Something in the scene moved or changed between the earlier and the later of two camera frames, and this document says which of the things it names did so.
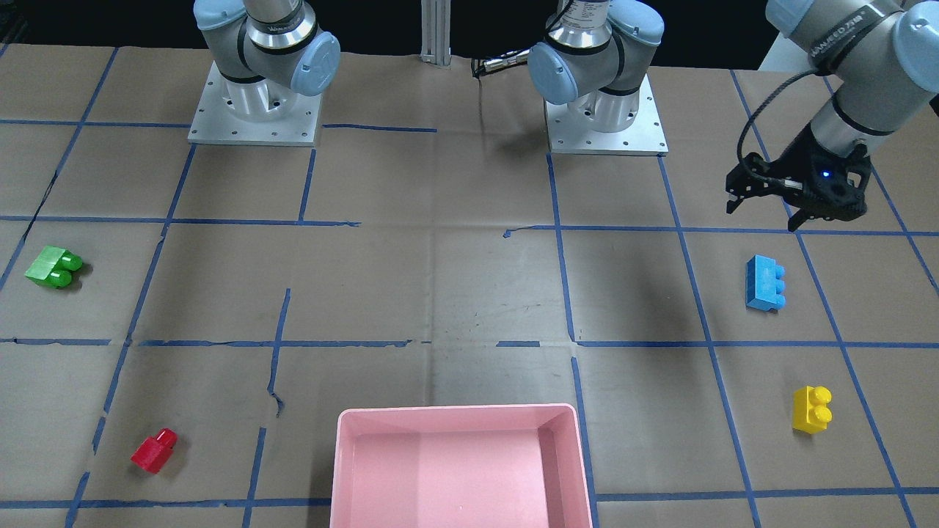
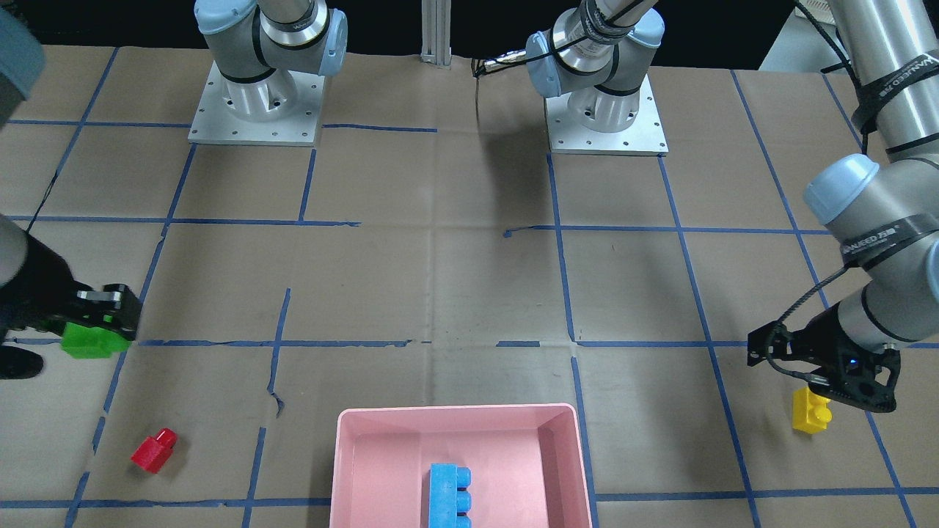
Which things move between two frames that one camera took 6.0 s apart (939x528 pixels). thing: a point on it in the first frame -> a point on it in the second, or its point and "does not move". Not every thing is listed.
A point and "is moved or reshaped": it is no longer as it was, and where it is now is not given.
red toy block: [153, 452] does not move
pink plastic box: [459, 466] does not move
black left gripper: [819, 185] -> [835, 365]
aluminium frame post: [436, 32] does not move
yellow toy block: [810, 413] does not move
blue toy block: [764, 283] -> [444, 501]
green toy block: [53, 268] is moved or reshaped
